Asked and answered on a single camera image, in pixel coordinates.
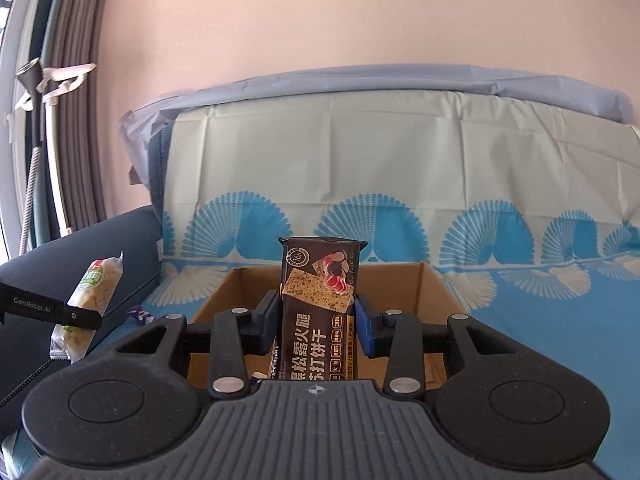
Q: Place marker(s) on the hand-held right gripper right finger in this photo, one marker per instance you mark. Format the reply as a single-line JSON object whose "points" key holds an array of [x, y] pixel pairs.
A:
{"points": [[364, 327]]}

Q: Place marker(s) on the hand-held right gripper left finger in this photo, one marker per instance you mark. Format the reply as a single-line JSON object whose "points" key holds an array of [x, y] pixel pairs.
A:
{"points": [[267, 325]]}

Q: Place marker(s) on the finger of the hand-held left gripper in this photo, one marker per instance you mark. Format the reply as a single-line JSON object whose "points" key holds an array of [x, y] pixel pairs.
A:
{"points": [[40, 305]]}

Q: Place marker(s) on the dark brown cracker packet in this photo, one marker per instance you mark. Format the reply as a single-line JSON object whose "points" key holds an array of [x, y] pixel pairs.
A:
{"points": [[315, 310]]}

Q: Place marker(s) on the brown cardboard box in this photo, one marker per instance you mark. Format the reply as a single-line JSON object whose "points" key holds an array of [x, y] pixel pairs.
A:
{"points": [[400, 285]]}

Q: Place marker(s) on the green label rice cracker packet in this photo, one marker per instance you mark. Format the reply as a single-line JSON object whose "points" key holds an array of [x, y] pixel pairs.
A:
{"points": [[92, 285]]}

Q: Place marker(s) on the dark blue sofa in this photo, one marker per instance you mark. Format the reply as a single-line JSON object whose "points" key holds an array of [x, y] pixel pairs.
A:
{"points": [[75, 255]]}

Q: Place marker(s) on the purple snack packet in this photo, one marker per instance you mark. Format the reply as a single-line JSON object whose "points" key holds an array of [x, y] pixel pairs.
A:
{"points": [[141, 315]]}

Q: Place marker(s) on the blue and cream printed cloth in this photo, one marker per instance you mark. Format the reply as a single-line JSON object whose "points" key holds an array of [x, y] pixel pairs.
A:
{"points": [[400, 160]]}

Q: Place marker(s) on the white plastic rack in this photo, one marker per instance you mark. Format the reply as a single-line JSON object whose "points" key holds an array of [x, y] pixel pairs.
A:
{"points": [[55, 85]]}

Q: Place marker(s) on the grey curtain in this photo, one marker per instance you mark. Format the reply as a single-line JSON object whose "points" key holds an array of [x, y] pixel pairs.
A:
{"points": [[85, 60]]}

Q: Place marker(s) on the grey plastic sheet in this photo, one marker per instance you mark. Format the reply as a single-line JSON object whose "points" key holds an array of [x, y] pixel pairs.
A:
{"points": [[400, 80]]}

